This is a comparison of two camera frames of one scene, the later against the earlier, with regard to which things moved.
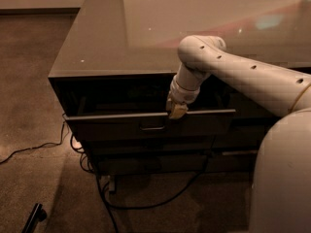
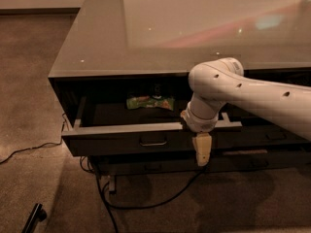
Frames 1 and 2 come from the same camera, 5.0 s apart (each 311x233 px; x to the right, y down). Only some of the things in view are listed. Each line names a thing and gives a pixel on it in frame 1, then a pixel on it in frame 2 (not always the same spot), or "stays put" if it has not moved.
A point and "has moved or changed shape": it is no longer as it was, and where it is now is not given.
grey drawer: (232, 161) stays put
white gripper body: (182, 93) → (201, 124)
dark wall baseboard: (62, 11) stays put
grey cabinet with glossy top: (113, 77) stays put
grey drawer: (184, 164) stays put
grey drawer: (195, 125) has moved or changed shape
